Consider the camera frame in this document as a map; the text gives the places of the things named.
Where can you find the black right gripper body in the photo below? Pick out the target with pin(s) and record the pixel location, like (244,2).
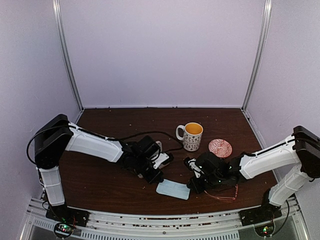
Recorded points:
(214,179)

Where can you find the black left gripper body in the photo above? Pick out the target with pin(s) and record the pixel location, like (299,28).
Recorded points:
(147,175)

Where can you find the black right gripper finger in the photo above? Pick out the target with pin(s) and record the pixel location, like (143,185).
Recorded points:
(198,189)
(192,183)

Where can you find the light blue cleaning cloth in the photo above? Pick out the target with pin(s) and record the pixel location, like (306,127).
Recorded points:
(173,189)

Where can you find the rose gold wire glasses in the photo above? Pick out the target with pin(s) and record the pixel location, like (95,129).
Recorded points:
(222,191)

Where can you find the pink glasses case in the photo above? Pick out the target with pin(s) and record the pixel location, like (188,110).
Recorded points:
(152,150)

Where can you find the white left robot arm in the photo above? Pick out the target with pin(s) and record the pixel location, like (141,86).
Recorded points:
(145,157)

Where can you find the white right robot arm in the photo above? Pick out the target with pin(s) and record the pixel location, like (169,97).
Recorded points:
(301,150)

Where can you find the red patterned ceramic bowl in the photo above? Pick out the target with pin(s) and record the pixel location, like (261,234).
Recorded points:
(220,147)

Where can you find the white floral mug yellow inside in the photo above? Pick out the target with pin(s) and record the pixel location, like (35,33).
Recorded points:
(190,135)

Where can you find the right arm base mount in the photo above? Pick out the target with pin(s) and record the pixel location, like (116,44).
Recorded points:
(262,218)

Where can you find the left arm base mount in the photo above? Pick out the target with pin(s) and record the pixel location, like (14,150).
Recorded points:
(66,226)

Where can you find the aluminium right corner post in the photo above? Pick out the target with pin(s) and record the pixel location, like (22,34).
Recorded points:
(264,30)

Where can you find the aluminium corner post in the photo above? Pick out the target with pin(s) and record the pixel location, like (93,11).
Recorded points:
(65,53)
(264,30)

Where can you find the aluminium left corner post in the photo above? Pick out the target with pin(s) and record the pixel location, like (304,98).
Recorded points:
(65,53)

